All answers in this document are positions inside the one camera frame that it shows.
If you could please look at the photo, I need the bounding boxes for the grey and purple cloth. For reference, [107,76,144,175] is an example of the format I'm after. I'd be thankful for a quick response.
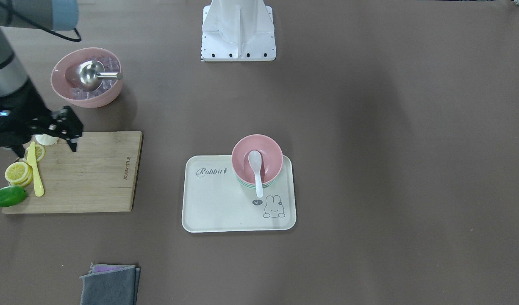
[80,264,141,305]

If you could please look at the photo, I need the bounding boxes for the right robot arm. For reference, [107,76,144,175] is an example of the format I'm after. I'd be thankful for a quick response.
[0,0,83,158]

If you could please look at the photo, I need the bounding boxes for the front lemon slice stack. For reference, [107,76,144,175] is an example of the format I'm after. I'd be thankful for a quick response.
[4,161,33,187]

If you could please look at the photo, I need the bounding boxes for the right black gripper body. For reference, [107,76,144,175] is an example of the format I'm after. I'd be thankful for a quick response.
[0,79,51,147]

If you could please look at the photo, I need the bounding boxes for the green lime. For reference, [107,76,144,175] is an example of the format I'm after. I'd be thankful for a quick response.
[0,186,28,207]

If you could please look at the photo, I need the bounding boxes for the small pink bowl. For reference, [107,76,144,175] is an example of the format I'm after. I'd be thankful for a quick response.
[231,134,284,183]

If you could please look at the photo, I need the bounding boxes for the cream rabbit tray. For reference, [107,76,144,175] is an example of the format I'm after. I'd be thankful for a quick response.
[181,155,297,233]

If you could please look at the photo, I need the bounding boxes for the green stacked bowls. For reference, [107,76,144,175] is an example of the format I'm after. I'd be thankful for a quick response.
[236,176,278,189]

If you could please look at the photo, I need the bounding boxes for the yellow plastic knife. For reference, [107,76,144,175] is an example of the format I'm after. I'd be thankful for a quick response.
[26,141,44,197]

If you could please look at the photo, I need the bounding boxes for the lemon slice under knife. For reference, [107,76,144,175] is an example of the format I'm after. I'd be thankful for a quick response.
[22,144,45,163]

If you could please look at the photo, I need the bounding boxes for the white ceramic spoon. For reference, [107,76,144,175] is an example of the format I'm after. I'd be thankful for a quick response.
[248,150,264,198]

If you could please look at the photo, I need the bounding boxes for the pink bowl with ice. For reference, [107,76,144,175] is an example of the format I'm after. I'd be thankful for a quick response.
[50,47,123,108]

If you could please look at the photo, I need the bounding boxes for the white garlic bulb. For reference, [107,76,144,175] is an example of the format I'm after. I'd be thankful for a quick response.
[35,134,59,146]

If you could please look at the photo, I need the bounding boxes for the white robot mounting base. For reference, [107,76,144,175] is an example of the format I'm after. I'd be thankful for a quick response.
[200,0,277,62]

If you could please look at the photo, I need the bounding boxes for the wooden cutting board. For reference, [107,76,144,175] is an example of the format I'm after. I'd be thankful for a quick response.
[2,131,143,214]

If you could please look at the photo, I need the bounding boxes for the metal ice scoop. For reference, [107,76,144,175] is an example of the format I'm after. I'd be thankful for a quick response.
[64,60,122,92]

